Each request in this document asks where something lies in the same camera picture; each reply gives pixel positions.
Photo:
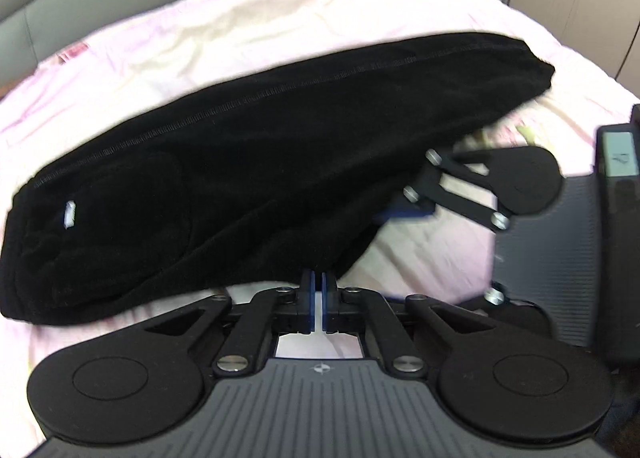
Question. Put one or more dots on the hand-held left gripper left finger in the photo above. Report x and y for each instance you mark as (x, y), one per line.
(311, 300)

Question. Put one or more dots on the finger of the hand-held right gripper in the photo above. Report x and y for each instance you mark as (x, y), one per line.
(407, 214)
(495, 294)

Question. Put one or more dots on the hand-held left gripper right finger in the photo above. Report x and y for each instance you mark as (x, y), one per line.
(327, 300)

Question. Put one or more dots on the black pants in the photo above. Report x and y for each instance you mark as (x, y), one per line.
(250, 163)

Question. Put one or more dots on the pink floral blanket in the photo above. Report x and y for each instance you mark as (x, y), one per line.
(300, 13)

